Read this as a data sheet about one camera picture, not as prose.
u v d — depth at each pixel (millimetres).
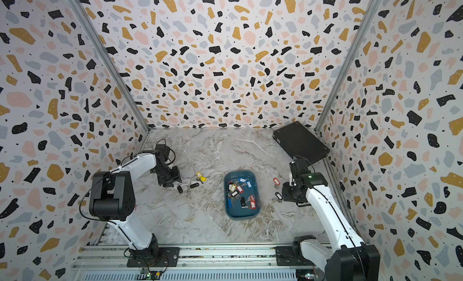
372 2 719
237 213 820
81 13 719
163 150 798
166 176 819
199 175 982
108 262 730
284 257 735
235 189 928
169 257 734
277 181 975
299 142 1088
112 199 484
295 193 664
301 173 627
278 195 922
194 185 953
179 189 931
